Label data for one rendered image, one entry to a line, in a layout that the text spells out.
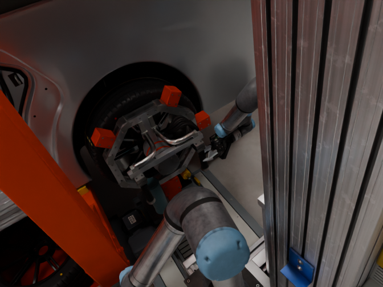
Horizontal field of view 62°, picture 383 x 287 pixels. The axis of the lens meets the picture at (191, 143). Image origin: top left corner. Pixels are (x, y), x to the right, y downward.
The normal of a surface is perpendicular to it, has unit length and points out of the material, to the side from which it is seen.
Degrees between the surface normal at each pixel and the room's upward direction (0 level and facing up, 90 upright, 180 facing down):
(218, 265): 83
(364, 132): 90
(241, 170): 0
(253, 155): 0
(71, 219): 90
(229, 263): 83
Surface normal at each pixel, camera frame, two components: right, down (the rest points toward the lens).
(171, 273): -0.20, -0.69
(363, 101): -0.79, 0.54
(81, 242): 0.50, 0.54
